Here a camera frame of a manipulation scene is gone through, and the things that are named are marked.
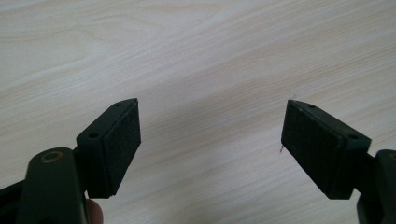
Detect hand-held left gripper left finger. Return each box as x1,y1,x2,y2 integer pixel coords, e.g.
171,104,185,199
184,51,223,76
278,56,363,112
76,97,142,200

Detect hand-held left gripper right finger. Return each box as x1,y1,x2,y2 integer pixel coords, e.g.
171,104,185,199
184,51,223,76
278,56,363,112
280,99,373,201

